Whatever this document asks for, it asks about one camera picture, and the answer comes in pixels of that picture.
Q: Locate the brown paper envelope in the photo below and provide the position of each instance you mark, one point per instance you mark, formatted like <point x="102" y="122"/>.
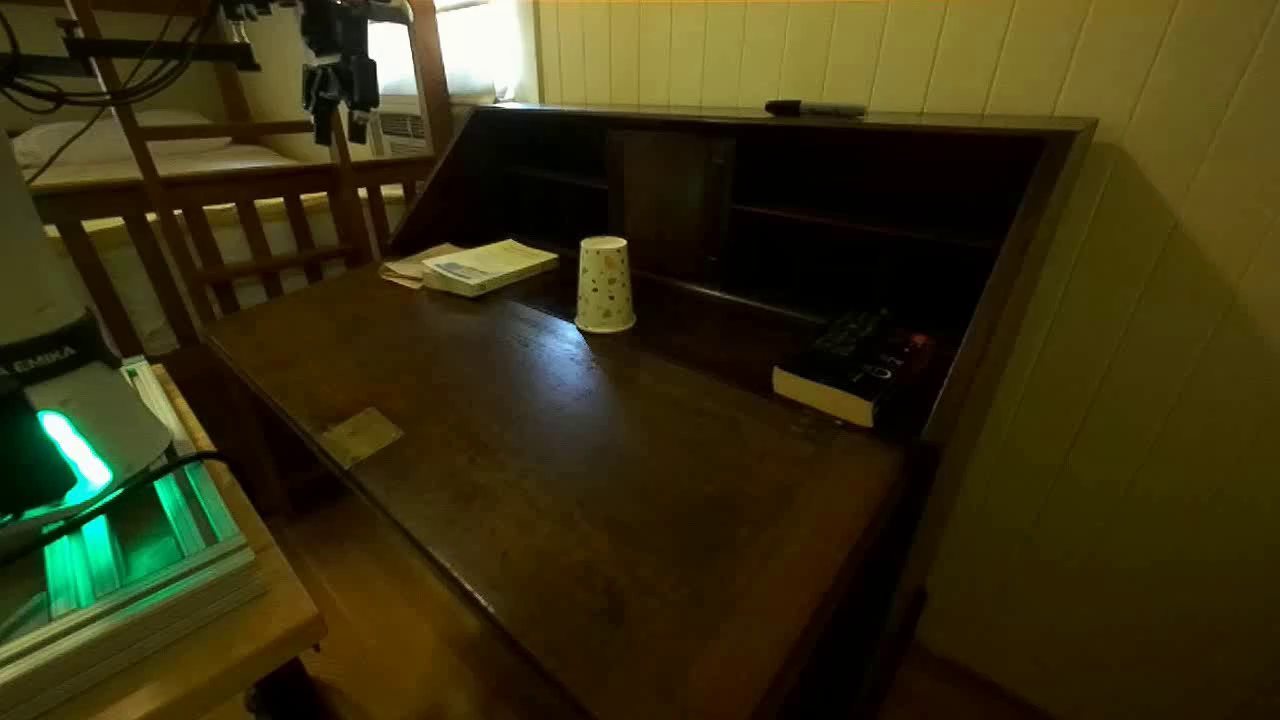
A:
<point x="403" y="269"/>

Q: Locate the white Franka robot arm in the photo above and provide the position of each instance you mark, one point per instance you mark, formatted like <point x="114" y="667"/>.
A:
<point x="33" y="281"/>

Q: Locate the small dark remote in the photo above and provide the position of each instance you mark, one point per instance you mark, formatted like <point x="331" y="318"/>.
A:
<point x="812" y="109"/>

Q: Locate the small beige sticky note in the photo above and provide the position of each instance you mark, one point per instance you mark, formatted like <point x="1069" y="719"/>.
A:
<point x="361" y="439"/>

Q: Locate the white dotted paper cup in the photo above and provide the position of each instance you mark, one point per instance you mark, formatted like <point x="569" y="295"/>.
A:
<point x="607" y="285"/>

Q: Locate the white paperback book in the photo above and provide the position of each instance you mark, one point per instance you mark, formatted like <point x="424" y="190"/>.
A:
<point x="490" y="266"/>

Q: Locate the dark wooden secretary desk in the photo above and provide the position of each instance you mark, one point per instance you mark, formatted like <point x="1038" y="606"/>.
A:
<point x="603" y="506"/>

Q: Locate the aluminium extrusion frame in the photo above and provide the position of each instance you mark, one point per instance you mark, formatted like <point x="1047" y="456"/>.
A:
<point x="122" y="544"/>

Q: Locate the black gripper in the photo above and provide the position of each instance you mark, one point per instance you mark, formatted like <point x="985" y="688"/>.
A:
<point x="342" y="72"/>

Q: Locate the white mattress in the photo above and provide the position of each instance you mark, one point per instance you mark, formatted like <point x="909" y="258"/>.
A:
<point x="122" y="147"/>

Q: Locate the black metal bar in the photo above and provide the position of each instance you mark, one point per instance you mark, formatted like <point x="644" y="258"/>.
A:
<point x="163" y="52"/>

